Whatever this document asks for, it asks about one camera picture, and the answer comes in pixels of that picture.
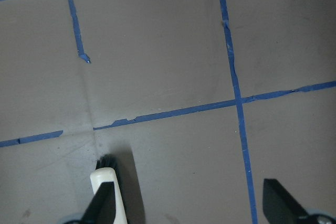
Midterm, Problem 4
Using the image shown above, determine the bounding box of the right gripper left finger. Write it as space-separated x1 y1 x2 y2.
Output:
80 182 116 224

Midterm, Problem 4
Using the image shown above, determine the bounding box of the white hand brush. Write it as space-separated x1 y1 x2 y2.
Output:
89 154 128 223

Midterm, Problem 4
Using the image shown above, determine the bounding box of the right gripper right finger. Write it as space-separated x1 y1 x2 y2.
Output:
262 178 308 224

